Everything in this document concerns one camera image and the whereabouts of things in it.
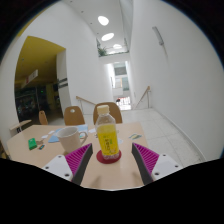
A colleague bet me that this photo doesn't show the yellow drink bottle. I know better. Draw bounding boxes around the yellow drink bottle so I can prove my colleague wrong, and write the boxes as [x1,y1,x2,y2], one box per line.
[94,104,121,160]

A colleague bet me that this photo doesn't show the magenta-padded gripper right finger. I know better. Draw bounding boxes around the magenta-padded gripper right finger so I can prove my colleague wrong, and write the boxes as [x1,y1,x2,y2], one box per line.
[130,142,184,186]

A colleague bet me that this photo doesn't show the blue printed paper sheet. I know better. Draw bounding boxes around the blue printed paper sheet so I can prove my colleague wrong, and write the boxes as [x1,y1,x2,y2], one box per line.
[48,124,89,144]

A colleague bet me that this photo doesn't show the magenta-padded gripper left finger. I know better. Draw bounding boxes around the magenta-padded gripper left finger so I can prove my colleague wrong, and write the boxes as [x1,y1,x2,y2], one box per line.
[41,142,95,186]

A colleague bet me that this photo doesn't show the small wooden side table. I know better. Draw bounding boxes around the small wooden side table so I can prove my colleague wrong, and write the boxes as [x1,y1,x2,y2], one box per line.
[8,119,33,133]

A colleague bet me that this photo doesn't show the grey wall lamp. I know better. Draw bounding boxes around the grey wall lamp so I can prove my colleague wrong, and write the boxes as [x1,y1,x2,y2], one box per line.
[151,25,165,47]

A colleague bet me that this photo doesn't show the flat round red coaster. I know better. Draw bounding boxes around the flat round red coaster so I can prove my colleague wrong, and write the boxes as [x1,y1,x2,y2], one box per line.
[95,149,123,165]

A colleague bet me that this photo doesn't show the green potted plant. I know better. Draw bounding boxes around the green potted plant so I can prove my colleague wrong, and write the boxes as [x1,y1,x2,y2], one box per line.
[97,45,108,57]

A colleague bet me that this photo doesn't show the wooden chair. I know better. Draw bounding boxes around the wooden chair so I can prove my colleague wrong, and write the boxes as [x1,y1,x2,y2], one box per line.
[92,101,124,125]
[63,105,86,126]
[38,110,49,126]

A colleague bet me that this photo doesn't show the round ceiling lights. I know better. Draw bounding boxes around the round ceiling lights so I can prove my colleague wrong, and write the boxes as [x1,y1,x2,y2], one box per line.
[97,14,124,50]

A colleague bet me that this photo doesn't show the small green box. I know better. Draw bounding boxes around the small green box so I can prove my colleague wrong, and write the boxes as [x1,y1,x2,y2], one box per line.
[27,137,38,151]

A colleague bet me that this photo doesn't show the white ceramic mug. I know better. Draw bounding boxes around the white ceramic mug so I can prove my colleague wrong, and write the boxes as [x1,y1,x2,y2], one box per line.
[56,126,88,155]

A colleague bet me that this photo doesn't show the wooden stair handrail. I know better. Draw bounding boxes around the wooden stair handrail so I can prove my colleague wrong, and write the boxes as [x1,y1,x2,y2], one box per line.
[133,85,152,110]
[75,95,97,114]

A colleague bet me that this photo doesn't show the hanging white sign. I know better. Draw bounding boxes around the hanging white sign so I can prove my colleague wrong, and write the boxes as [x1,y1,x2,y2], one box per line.
[20,69,39,88]

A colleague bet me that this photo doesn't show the dark wall sign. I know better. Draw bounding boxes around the dark wall sign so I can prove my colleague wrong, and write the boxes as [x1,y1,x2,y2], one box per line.
[57,77,69,90]

